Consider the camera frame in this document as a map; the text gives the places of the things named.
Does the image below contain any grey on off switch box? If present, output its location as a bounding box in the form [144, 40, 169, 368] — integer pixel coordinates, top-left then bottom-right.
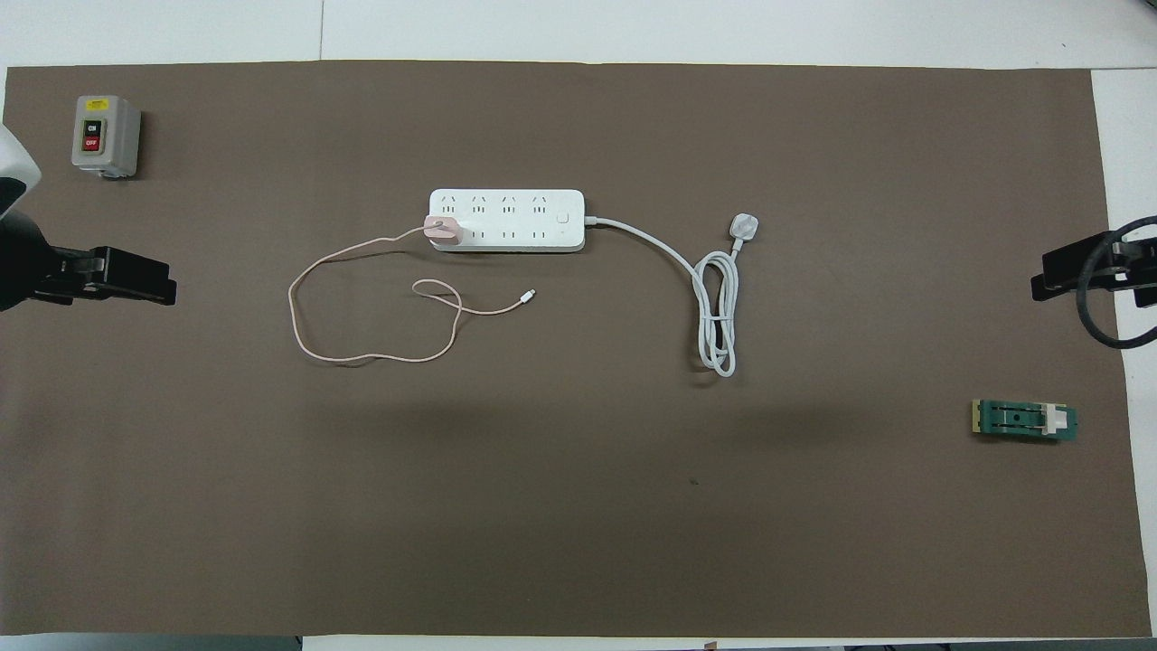
[71, 95, 142, 179]

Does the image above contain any white power strip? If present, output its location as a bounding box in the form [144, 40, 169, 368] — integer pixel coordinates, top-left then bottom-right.
[428, 188, 587, 253]

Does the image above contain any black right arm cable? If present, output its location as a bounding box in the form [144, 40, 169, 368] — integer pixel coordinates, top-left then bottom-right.
[1075, 215, 1157, 350]

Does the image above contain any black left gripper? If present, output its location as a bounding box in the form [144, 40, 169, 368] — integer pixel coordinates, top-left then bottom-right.
[0, 211, 179, 314]

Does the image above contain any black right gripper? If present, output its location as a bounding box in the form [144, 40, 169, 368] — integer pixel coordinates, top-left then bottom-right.
[1030, 231, 1157, 310]

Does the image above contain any pink charging cable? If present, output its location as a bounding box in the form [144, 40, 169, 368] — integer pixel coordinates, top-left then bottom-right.
[287, 226, 538, 365]

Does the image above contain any brown table mat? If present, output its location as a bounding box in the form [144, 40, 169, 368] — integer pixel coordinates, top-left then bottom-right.
[0, 61, 1142, 637]

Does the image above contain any white power cord with plug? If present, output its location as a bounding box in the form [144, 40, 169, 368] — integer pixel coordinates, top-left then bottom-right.
[584, 212, 760, 379]

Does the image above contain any green knife switch block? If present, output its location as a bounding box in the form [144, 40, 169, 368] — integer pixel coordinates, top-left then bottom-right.
[972, 399, 1079, 444]

